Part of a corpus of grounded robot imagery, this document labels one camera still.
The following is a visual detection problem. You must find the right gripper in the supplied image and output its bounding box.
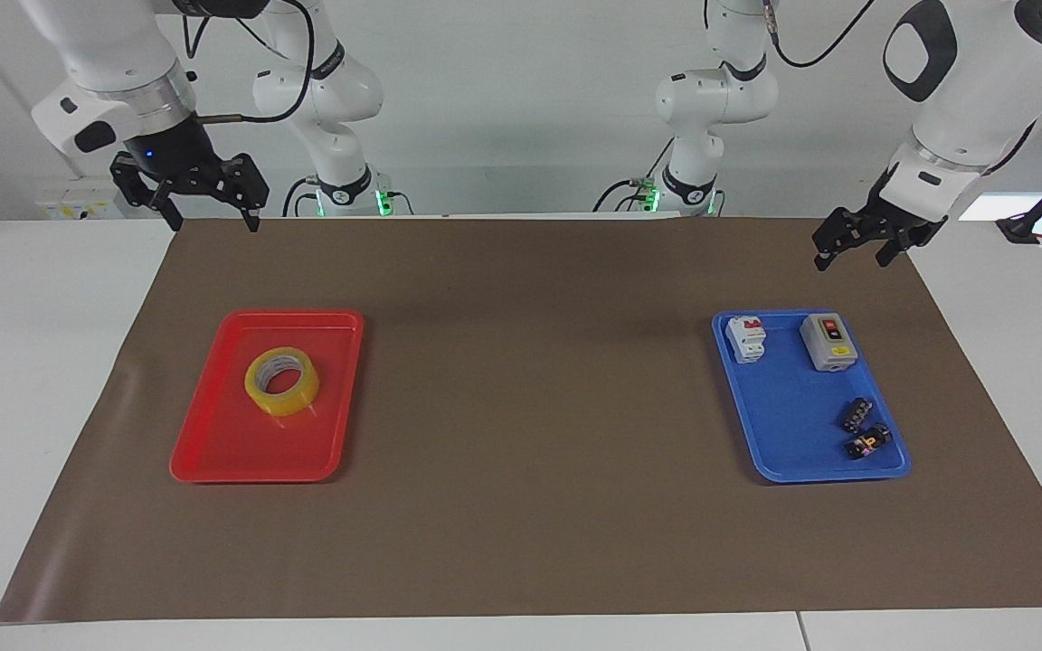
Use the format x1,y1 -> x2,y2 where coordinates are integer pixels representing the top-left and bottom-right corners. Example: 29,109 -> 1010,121
109,115 -> 271,234

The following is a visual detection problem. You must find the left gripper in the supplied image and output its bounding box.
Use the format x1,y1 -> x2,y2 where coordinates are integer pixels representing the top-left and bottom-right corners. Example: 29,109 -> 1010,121
811,169 -> 948,273

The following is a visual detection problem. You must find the yellow tape roll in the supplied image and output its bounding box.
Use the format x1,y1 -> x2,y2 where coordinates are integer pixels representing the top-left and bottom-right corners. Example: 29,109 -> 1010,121
243,346 -> 321,418

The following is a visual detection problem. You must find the white circuit breaker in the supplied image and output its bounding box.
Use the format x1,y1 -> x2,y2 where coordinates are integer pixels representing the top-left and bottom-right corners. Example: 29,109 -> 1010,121
725,315 -> 768,365

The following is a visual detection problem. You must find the blue plastic tray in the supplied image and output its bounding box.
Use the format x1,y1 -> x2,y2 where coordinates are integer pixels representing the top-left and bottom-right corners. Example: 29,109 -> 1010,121
711,308 -> 913,484

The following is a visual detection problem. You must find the red plastic tray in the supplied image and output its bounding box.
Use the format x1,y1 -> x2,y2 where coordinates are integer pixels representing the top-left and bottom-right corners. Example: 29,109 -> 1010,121
169,308 -> 365,485

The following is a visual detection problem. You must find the black cable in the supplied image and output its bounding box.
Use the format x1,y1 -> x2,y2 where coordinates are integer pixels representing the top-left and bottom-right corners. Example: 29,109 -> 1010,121
281,175 -> 323,219
592,136 -> 677,214
183,0 -> 317,125
761,0 -> 877,70

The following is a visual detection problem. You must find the grey push-button switch box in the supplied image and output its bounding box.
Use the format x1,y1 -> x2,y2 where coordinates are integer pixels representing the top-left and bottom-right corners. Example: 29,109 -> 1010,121
799,312 -> 859,373

